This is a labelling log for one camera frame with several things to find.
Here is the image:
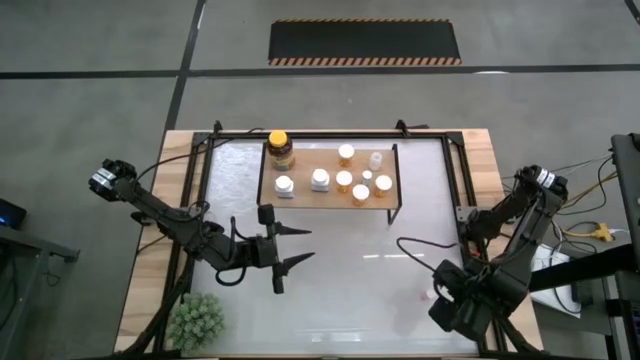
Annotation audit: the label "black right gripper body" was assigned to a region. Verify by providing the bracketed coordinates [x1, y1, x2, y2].
[428, 258, 507, 343]

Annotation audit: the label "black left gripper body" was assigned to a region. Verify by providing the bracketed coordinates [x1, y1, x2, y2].
[233, 203, 287, 295]

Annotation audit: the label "white melatonin bottle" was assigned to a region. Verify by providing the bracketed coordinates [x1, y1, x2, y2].
[274, 175, 296, 200]
[310, 168, 332, 194]

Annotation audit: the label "orange vial with white cap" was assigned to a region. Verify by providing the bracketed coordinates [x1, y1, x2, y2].
[335, 170, 354, 195]
[351, 183, 371, 208]
[374, 174, 394, 199]
[337, 143, 356, 169]

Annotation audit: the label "brown bottle with yellow cap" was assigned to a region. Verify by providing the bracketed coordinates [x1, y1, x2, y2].
[267, 129, 297, 173]

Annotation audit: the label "wooden shelf with black legs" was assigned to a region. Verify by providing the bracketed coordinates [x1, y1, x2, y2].
[256, 143, 404, 226]

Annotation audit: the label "white box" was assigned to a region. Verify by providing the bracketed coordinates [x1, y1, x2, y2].
[528, 240, 584, 320]

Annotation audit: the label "green artificial plant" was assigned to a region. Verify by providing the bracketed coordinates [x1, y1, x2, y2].
[166, 292, 227, 354]

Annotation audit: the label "black side table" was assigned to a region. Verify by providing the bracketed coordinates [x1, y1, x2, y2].
[524, 243, 640, 360]

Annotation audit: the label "yellow power splitter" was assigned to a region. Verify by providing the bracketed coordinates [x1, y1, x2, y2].
[582, 222, 615, 244]

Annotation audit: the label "black equipment case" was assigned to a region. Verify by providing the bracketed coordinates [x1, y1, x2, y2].
[609, 132, 640, 246]

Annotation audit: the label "black floor mat striped edges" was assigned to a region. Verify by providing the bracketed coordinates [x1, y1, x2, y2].
[267, 18, 463, 67]

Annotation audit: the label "grey desk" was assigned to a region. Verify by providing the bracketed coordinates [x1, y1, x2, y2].
[0, 224, 81, 360]

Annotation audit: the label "black device with blue light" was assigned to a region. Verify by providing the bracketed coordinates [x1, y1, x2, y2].
[0, 197, 28, 230]

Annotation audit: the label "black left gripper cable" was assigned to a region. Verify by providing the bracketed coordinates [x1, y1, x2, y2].
[214, 215, 251, 288]

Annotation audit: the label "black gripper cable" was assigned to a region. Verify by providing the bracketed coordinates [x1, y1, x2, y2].
[396, 236, 460, 274]
[214, 215, 251, 288]

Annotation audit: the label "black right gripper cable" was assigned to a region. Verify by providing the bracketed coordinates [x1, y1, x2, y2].
[396, 236, 460, 274]

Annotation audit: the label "black aluminium table frame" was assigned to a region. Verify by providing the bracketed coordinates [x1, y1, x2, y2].
[117, 119, 544, 359]

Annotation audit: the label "thin black cable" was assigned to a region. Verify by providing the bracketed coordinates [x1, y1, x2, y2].
[134, 127, 265, 182]

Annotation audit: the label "yellow cable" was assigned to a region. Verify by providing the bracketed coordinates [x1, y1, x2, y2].
[554, 172, 619, 237]

